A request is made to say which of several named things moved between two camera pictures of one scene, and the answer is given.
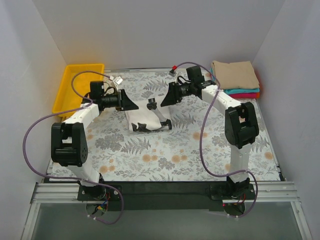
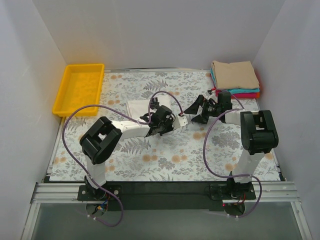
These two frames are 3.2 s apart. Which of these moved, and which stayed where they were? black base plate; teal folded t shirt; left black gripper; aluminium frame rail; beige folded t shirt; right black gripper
Moved: left black gripper; right black gripper
Stayed: beige folded t shirt; teal folded t shirt; aluminium frame rail; black base plate
